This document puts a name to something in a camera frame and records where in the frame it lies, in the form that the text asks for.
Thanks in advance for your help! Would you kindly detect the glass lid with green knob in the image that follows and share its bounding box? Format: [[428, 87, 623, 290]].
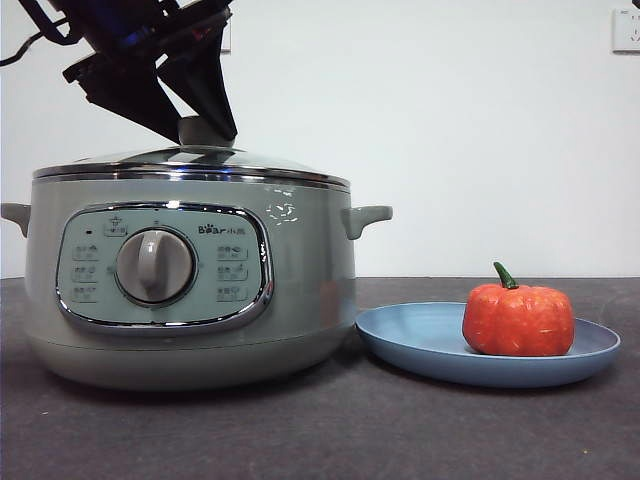
[[32, 115, 349, 184]]

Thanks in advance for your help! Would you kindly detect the orange pumpkin with green stem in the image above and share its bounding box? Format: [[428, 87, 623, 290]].
[[462, 261, 576, 357]]

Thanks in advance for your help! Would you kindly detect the pale green electric steamer pot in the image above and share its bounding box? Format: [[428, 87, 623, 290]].
[[0, 177, 395, 392]]

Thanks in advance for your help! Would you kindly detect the blue plate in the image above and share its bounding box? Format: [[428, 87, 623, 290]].
[[354, 301, 622, 389]]

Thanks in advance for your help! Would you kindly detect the grey control dial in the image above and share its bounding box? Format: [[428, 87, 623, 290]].
[[115, 228, 196, 305]]

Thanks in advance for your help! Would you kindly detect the thin black cable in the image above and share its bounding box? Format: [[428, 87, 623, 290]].
[[0, 12, 71, 67]]

